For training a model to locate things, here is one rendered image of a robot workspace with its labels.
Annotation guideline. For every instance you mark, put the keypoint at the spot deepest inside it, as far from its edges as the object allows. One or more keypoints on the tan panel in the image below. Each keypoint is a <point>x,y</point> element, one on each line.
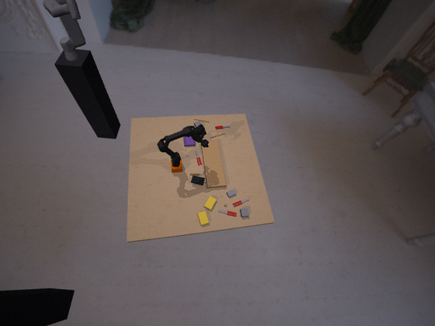
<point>214,171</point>

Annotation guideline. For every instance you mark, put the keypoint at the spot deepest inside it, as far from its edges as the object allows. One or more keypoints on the purple square tray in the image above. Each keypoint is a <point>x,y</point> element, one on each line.
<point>188,141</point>

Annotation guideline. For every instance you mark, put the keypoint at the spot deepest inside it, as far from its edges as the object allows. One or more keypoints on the yellow rectangular block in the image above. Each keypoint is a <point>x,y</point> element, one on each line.
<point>210,202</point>
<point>203,218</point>

